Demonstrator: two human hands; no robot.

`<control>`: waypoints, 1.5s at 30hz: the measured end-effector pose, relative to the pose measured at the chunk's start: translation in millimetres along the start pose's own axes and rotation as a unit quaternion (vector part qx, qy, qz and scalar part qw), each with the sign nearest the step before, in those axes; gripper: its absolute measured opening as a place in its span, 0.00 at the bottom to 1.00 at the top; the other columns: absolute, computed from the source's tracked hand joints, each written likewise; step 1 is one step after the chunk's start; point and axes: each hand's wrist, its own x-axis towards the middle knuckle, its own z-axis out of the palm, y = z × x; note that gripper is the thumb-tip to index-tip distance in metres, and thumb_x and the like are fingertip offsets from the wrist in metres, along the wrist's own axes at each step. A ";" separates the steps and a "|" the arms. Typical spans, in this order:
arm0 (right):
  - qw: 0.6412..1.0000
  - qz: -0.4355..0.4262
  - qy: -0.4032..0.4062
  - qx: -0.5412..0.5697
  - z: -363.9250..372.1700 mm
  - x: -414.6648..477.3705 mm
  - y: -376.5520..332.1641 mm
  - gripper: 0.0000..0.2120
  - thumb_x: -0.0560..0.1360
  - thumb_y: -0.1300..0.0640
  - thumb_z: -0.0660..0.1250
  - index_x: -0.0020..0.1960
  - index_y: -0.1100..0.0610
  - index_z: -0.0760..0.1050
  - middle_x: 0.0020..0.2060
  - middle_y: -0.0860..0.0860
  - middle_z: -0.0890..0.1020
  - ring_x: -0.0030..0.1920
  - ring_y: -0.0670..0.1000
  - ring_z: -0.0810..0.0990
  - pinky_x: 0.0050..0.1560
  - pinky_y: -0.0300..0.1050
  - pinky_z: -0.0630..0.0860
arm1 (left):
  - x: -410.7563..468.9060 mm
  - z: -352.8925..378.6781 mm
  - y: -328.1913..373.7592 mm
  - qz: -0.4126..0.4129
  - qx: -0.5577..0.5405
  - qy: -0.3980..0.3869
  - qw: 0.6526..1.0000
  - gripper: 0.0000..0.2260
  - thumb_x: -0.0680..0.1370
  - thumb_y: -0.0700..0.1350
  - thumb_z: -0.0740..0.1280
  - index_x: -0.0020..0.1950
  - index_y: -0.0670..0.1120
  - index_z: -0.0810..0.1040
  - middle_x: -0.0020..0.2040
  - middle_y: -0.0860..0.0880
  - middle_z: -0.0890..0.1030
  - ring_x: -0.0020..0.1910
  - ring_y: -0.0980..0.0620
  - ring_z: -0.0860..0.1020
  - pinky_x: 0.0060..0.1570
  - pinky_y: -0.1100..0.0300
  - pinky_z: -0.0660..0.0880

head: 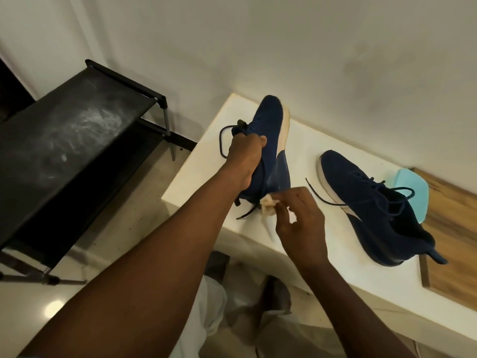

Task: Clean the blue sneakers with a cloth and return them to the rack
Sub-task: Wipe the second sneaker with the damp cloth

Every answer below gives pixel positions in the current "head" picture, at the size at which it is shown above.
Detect person's left foot grey sock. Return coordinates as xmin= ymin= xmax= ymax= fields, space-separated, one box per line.
xmin=204 ymin=251 xmax=231 ymax=284

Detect brown wooden board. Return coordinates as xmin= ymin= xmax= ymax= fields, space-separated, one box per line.
xmin=409 ymin=167 xmax=477 ymax=312

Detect person's right foot grey sock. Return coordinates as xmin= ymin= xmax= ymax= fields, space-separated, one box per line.
xmin=257 ymin=275 xmax=292 ymax=317

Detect beige cleaning cloth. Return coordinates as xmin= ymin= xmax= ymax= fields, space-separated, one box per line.
xmin=259 ymin=194 xmax=280 ymax=241

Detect person's right hand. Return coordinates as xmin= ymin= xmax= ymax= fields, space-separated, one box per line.
xmin=274 ymin=186 xmax=330 ymax=271

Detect person's foot grey sock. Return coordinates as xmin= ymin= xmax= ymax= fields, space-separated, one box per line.
xmin=204 ymin=251 xmax=231 ymax=284
xmin=257 ymin=275 xmax=292 ymax=317

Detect person's left hand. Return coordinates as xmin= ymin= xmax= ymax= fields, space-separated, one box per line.
xmin=223 ymin=133 xmax=268 ymax=192

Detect black door frame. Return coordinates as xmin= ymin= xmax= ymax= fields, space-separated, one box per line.
xmin=0 ymin=57 xmax=37 ymax=123

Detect person's left forearm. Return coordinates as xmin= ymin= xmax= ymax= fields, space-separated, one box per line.
xmin=16 ymin=162 xmax=250 ymax=358

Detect black shoe rack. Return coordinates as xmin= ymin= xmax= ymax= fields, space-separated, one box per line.
xmin=0 ymin=59 xmax=198 ymax=286

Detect light blue plastic container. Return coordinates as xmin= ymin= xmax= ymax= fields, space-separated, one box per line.
xmin=393 ymin=168 xmax=430 ymax=225

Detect person's right forearm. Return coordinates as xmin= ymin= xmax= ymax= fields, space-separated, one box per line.
xmin=298 ymin=257 xmax=416 ymax=358

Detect white shorts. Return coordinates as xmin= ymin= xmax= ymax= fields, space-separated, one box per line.
xmin=167 ymin=273 xmax=347 ymax=358

